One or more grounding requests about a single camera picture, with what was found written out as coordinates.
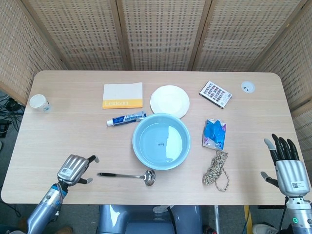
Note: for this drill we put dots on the blue crumpled snack package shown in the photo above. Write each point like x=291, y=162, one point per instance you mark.
x=214, y=132

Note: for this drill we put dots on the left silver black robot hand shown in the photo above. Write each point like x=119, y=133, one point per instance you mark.
x=72, y=168

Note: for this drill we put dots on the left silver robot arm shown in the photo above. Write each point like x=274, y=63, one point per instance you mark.
x=41, y=209

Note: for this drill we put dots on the white yellow Lexicon book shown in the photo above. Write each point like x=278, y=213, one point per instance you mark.
x=122, y=93

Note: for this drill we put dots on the light blue plastic basin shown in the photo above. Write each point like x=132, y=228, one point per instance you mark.
x=151, y=136

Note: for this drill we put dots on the white round plate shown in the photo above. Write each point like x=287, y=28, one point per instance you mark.
x=168, y=100

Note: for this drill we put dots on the white shoe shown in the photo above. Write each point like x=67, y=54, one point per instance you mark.
x=264, y=229

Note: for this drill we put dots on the brown shoe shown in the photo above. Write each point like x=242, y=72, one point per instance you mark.
x=64, y=230

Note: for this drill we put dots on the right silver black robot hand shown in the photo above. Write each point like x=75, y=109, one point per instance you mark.
x=291, y=175

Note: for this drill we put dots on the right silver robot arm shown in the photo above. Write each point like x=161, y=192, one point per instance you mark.
x=299, y=214

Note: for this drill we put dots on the black patterned card box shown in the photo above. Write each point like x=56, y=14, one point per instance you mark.
x=215, y=93

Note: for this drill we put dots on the white round table grommet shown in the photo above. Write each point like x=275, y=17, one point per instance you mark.
x=248, y=87

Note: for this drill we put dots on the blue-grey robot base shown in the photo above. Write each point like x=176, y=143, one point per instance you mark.
x=136, y=219

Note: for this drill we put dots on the blue white toothpaste tube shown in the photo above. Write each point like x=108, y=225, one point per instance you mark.
x=124, y=119

